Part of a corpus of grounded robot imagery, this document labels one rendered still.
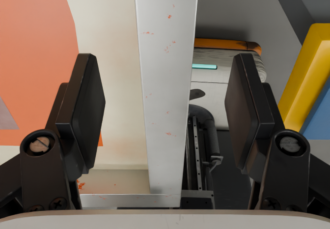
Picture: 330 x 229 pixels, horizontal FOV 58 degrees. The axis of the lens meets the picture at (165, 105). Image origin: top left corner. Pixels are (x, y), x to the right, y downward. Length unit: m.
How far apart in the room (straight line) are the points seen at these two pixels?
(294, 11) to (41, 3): 0.32
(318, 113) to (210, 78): 0.91
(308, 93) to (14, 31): 0.27
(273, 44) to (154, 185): 1.23
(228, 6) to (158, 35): 1.15
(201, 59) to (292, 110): 0.91
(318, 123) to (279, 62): 1.27
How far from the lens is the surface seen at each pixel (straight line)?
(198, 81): 1.20
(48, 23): 0.25
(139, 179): 0.39
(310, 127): 0.33
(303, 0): 0.43
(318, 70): 0.30
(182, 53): 0.21
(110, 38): 0.25
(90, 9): 0.24
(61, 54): 0.27
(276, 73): 1.64
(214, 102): 1.30
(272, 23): 1.44
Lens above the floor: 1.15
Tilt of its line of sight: 43 degrees down
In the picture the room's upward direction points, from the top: 180 degrees counter-clockwise
